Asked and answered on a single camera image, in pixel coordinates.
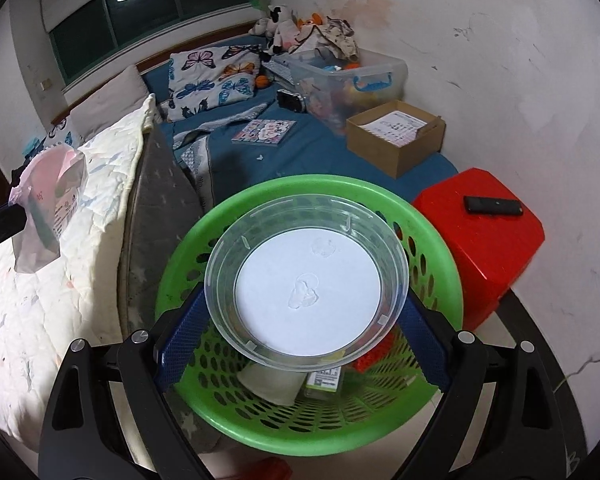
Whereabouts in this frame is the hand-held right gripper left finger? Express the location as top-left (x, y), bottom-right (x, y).
top-left (39, 282), bottom-right (216, 480)

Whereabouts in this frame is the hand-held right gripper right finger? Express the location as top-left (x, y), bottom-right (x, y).
top-left (390, 290), bottom-right (567, 480)

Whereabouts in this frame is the red foam fruit net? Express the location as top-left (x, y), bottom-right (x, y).
top-left (355, 332), bottom-right (397, 374)

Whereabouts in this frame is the clear and pink plastic bag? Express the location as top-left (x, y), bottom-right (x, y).
top-left (9, 147), bottom-right (89, 275)

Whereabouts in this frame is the clear round plastic lid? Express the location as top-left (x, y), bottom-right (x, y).
top-left (203, 195), bottom-right (410, 372)

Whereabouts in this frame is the green plastic basket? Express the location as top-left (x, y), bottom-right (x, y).
top-left (155, 174), bottom-right (464, 457)

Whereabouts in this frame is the red plastic stool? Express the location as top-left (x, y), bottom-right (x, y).
top-left (411, 167), bottom-right (546, 332)

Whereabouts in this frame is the white paper cup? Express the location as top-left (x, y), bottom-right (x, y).
top-left (237, 360), bottom-right (304, 407)

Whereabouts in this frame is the small butterfly print pillow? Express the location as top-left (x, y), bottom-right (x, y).
top-left (22, 119), bottom-right (83, 157)

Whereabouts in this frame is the white quilted blanket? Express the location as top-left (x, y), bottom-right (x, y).
top-left (0, 92), bottom-right (159, 453)

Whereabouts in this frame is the small labelled box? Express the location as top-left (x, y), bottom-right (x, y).
top-left (302, 365), bottom-right (344, 402)

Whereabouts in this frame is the black remote control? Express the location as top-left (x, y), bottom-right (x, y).
top-left (463, 195), bottom-right (525, 217)

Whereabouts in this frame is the beige pillow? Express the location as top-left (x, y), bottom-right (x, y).
top-left (69, 65), bottom-right (152, 137)

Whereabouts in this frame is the grey patterned cloth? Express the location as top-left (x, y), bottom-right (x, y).
top-left (172, 127), bottom-right (222, 197)

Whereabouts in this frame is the brown cardboard box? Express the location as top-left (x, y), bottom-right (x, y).
top-left (346, 100), bottom-right (447, 179)

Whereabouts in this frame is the blue bed sheet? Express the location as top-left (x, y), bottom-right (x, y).
top-left (140, 35), bottom-right (457, 212)

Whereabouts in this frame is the colourful sticker book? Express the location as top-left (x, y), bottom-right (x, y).
top-left (231, 119), bottom-right (298, 146)

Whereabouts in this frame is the wooden bed headboard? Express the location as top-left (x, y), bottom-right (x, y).
top-left (50, 22), bottom-right (254, 127)

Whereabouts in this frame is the large butterfly print pillow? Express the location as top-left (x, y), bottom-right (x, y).
top-left (167, 45), bottom-right (264, 122)

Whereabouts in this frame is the small black device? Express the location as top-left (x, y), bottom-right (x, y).
top-left (276, 88), bottom-right (304, 113)

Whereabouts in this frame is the clear plastic storage bin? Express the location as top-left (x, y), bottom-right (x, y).
top-left (285, 50), bottom-right (409, 129)

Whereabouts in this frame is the dark window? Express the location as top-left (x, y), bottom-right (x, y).
top-left (47, 0), bottom-right (252, 87)

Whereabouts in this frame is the white flat box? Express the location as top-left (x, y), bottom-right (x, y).
top-left (269, 55), bottom-right (295, 82)

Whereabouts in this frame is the patterned beige cloth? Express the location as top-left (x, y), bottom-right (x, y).
top-left (292, 16), bottom-right (362, 59)

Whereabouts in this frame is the black and white plush cow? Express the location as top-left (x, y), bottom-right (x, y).
top-left (254, 4), bottom-right (302, 54)

